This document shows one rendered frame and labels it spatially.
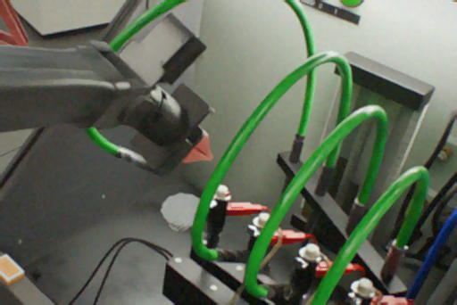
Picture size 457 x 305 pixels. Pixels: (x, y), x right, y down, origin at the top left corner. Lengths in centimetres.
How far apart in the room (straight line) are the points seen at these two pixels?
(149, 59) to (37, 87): 23
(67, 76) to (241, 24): 70
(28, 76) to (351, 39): 69
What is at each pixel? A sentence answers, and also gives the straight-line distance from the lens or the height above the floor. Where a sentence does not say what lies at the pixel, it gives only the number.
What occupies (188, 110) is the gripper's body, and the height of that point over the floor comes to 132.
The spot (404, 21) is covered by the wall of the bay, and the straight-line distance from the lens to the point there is 98.
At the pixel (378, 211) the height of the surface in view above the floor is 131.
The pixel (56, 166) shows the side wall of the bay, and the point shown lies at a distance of 109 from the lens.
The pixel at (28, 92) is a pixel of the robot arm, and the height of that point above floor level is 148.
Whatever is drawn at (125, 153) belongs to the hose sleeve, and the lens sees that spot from 87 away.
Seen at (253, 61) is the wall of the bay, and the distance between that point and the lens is 114.
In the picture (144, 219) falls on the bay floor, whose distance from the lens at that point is 128.
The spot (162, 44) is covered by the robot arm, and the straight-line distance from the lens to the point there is 63.
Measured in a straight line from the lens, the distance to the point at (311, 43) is 92.
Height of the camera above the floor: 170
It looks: 37 degrees down
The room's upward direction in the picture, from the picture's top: 6 degrees clockwise
